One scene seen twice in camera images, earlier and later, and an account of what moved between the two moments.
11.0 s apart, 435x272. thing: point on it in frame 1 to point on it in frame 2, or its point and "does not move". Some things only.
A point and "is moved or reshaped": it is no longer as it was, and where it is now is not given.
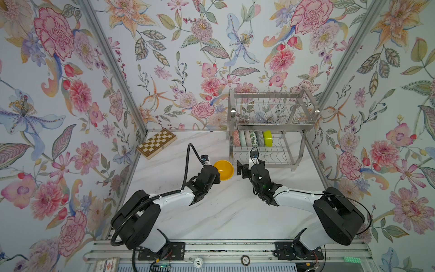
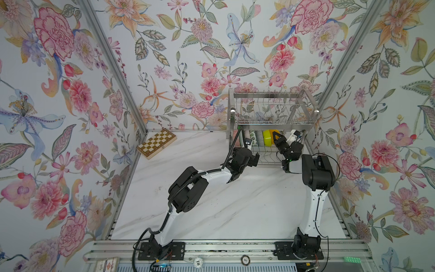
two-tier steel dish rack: x=268 y=130 does not move
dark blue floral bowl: x=260 y=139 does not move
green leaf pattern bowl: x=253 y=136 does not move
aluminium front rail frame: x=341 y=250 does not move
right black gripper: x=246 y=169 to x=284 y=146
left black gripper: x=213 y=171 to x=250 y=158
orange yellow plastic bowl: x=225 y=168 is moved or reshaped
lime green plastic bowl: x=268 y=138 does not move
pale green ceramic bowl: x=243 y=141 does not move
